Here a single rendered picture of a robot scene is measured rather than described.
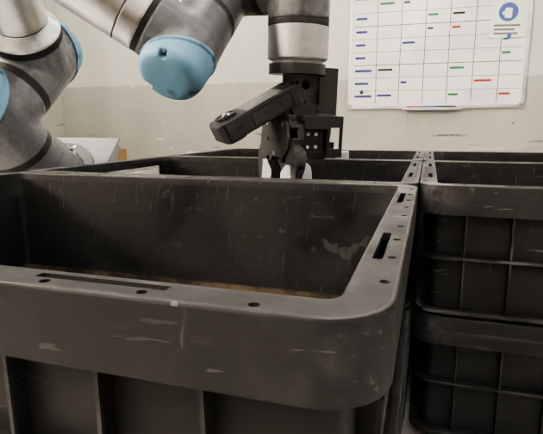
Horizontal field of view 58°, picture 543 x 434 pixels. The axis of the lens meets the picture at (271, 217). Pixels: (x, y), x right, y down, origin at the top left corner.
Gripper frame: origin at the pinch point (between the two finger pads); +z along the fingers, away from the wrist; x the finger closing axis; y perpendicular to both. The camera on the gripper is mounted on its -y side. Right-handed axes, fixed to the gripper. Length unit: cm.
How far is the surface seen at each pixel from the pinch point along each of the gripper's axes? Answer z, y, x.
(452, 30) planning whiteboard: -66, 247, 206
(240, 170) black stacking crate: -5.2, 0.1, 12.2
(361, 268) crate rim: -10.2, -20.7, -43.2
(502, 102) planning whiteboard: -19, 272, 178
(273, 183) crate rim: -8.6, -11.0, -19.1
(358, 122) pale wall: -1, 202, 246
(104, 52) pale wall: -51, 47, 397
